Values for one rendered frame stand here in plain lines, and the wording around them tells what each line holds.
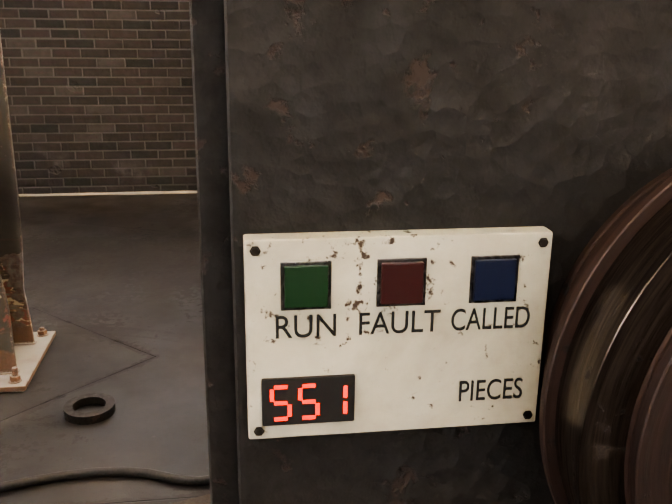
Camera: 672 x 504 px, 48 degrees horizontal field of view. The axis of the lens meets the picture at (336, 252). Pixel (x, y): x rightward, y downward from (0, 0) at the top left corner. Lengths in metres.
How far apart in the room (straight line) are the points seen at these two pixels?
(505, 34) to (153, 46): 6.00
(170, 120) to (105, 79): 0.60
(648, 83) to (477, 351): 0.27
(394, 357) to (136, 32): 6.03
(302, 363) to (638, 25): 0.39
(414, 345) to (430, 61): 0.24
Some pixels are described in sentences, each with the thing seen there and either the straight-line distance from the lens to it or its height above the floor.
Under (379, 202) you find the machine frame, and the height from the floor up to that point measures 1.26.
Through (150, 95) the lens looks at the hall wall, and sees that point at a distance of 6.61.
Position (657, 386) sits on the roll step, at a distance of 0.58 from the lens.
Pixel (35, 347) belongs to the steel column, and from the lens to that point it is 3.64.
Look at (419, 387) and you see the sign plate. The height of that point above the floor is 1.10.
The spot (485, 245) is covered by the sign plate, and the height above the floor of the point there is 1.23.
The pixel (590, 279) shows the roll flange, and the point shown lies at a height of 1.22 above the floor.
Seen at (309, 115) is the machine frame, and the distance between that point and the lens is 0.62.
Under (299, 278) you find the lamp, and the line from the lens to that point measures 0.62.
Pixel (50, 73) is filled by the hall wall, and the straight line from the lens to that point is 6.72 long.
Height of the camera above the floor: 1.41
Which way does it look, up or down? 17 degrees down
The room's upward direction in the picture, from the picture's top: 1 degrees clockwise
